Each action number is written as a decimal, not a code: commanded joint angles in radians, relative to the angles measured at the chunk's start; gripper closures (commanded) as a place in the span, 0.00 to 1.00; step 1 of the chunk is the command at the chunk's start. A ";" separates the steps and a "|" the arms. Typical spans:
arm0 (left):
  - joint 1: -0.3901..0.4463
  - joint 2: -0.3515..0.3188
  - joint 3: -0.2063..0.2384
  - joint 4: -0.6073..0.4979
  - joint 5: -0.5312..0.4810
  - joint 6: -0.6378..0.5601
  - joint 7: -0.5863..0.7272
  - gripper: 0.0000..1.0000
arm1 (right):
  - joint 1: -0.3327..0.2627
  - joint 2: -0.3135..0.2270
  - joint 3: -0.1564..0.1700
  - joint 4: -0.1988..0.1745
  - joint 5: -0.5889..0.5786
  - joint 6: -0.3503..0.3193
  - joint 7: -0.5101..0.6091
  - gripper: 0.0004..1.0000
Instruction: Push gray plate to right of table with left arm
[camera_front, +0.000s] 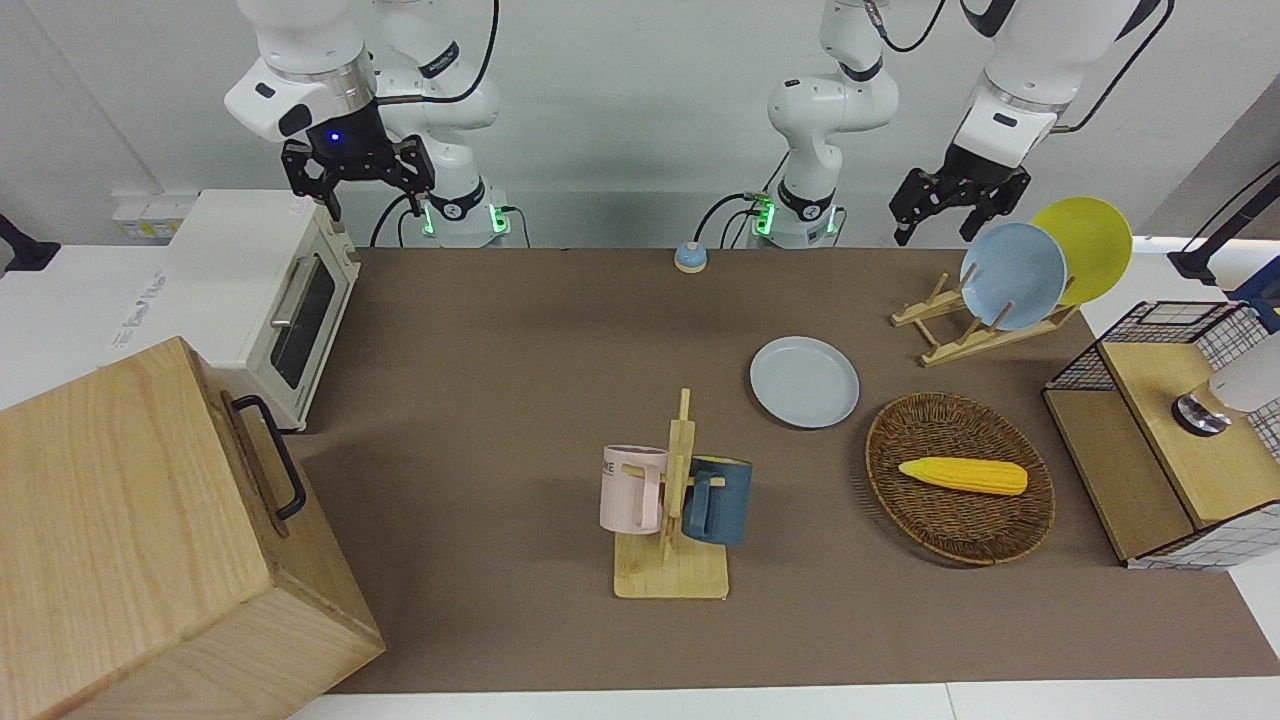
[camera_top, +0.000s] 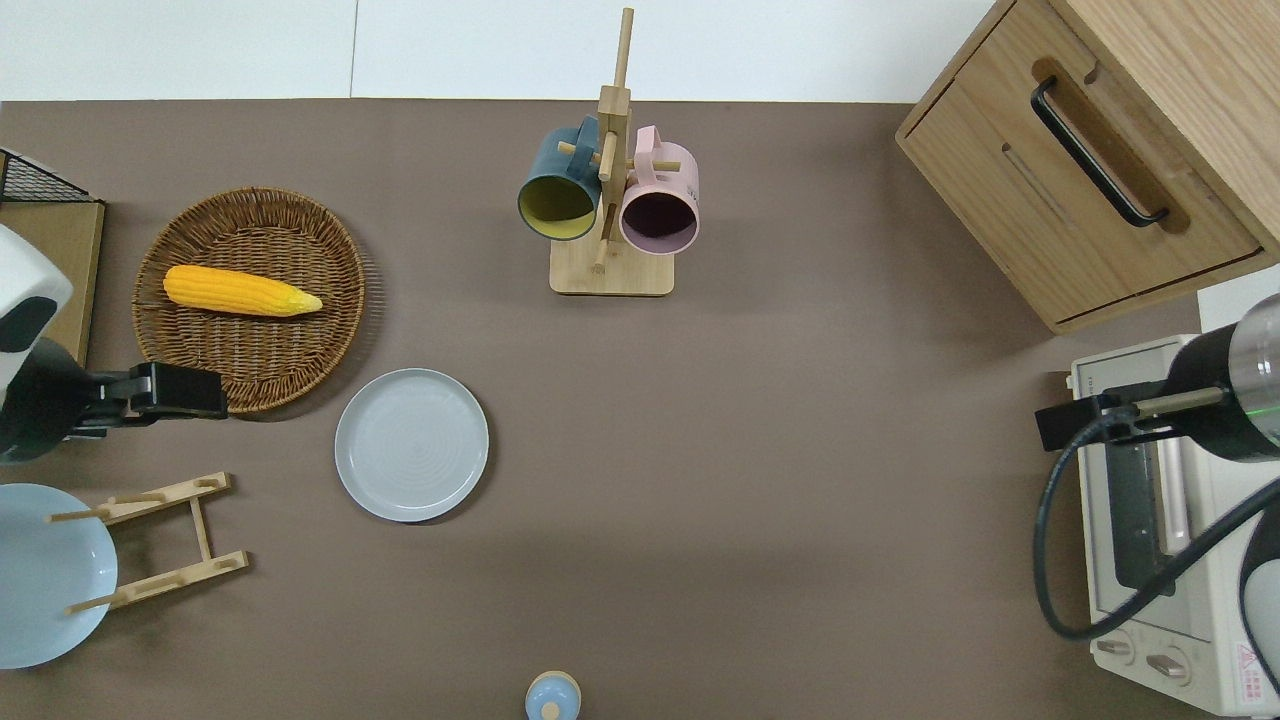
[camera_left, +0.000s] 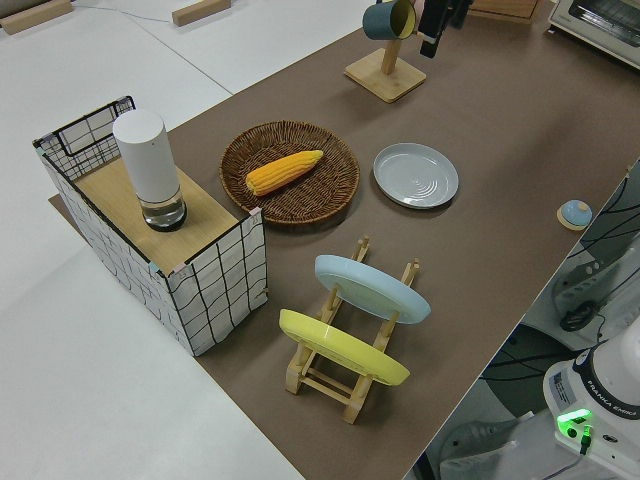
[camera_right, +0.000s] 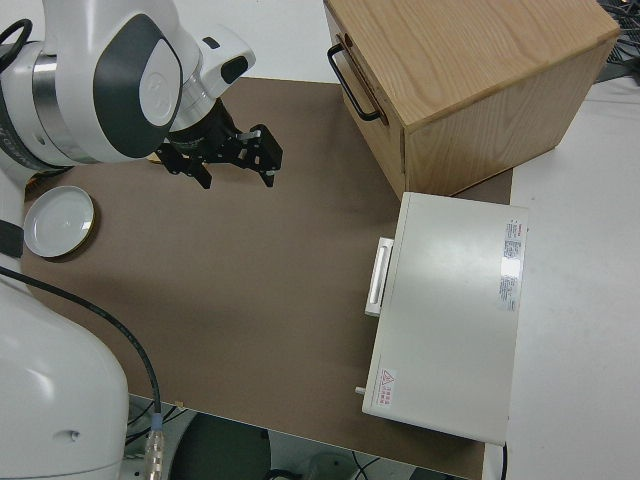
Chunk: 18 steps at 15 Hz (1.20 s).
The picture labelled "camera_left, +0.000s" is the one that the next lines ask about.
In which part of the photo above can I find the white cylinder with glass base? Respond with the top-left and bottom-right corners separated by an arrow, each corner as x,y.
111,110 -> 189,234

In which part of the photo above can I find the wooden mug tree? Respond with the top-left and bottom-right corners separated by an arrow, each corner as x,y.
343,35 -> 428,105

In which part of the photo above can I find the yellow corn cob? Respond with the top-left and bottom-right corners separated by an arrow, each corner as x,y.
245,149 -> 325,197

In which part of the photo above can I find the yellow plate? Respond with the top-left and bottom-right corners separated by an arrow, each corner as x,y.
278,308 -> 411,387

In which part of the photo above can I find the wooden cabinet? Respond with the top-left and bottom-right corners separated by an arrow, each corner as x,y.
467,0 -> 542,22

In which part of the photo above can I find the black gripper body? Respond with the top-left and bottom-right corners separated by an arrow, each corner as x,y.
418,0 -> 469,34

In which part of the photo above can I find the black wire basket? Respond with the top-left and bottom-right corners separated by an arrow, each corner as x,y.
32,94 -> 271,357

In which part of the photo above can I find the black cable coil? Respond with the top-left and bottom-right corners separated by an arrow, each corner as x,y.
559,299 -> 597,332

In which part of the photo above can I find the gray round plate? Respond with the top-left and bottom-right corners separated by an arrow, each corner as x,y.
372,143 -> 460,210

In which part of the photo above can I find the wooden dish rack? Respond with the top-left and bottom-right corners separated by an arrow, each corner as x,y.
284,235 -> 421,425

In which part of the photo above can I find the dark teal mug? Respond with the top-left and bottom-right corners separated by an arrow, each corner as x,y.
362,0 -> 417,42

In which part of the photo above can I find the thin gray cable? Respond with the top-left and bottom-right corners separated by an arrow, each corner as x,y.
69,0 -> 174,24

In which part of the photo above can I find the wooden block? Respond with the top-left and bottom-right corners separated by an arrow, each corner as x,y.
0,0 -> 74,35
171,0 -> 232,27

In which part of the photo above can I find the brown wicker basket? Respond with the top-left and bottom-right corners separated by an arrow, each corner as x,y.
220,120 -> 361,231

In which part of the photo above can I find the brown table mat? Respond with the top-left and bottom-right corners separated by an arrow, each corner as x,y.
47,0 -> 640,480

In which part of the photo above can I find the cream toaster oven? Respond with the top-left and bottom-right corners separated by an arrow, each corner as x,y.
545,0 -> 640,69

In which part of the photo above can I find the light blue plate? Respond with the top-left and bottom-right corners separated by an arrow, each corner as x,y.
314,254 -> 432,326

